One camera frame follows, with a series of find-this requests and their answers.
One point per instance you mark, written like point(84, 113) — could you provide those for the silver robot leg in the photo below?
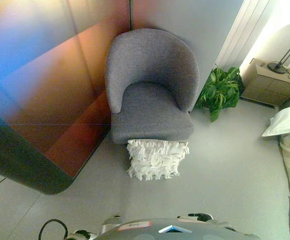
point(110, 221)
point(197, 217)

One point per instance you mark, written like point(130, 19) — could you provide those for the beige bedside cabinet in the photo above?
point(272, 86)

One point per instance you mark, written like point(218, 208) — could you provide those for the green leafy potted plant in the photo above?
point(220, 91)

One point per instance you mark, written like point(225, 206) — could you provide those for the white ribbed wall panel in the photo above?
point(235, 32)

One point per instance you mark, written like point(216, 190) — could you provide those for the dark wooden table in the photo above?
point(35, 112)

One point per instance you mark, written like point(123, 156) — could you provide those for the black desk lamp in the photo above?
point(286, 56)

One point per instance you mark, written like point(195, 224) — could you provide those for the silver right robot leg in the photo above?
point(197, 217)

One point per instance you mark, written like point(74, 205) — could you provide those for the white bed pillow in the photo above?
point(287, 121)

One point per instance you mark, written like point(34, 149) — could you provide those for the white fringed pillow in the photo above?
point(157, 160)

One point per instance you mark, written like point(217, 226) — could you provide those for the silver robot torso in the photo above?
point(175, 231)

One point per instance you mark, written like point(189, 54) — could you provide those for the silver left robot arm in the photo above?
point(82, 235)

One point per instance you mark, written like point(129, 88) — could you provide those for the grey fabric armchair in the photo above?
point(150, 75)

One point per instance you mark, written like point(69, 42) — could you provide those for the silver left robot leg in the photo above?
point(110, 221)

